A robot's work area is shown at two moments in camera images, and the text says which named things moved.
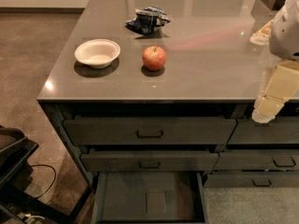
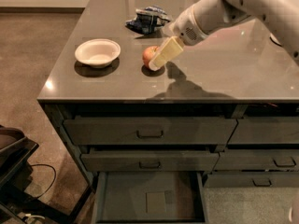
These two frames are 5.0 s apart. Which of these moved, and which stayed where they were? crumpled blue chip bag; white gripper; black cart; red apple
Moved: white gripper
Stayed: black cart; crumpled blue chip bag; red apple
